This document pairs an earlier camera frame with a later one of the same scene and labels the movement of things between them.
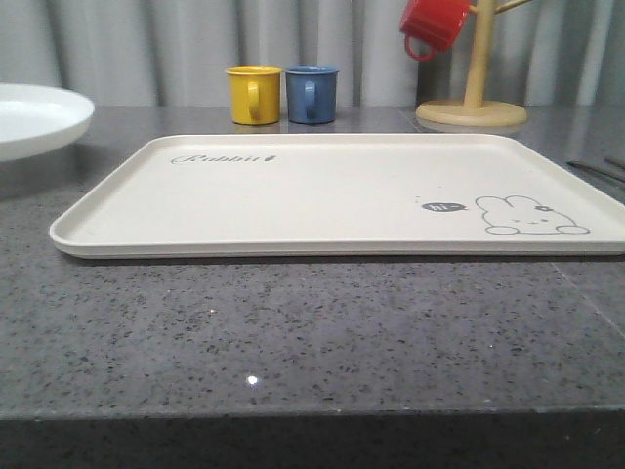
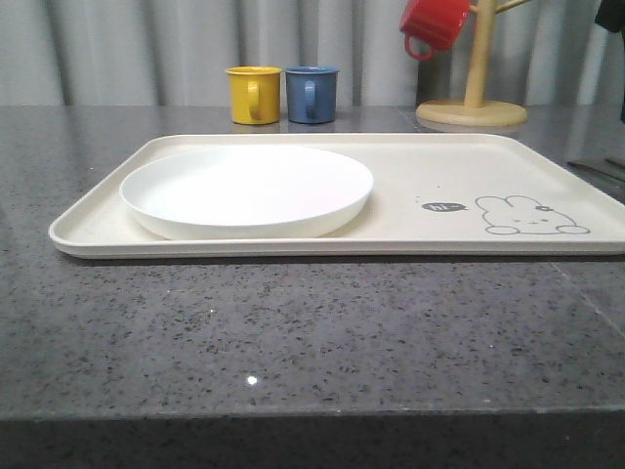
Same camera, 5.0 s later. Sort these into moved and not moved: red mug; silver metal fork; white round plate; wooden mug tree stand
Moved: white round plate
Not moved: red mug; silver metal fork; wooden mug tree stand
